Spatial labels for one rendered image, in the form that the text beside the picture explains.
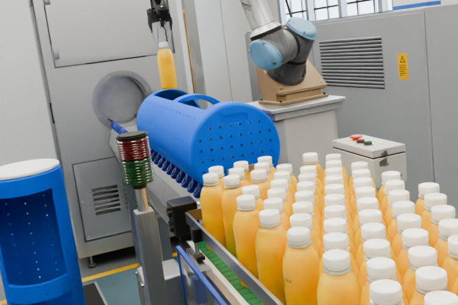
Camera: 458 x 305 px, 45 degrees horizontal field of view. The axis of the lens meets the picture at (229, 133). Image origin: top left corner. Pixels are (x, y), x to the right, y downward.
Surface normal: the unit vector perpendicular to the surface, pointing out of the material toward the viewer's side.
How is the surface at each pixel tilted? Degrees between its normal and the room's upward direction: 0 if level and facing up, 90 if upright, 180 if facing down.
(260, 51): 110
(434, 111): 90
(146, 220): 90
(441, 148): 90
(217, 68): 90
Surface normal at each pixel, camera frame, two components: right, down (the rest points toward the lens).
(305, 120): 0.40, 0.11
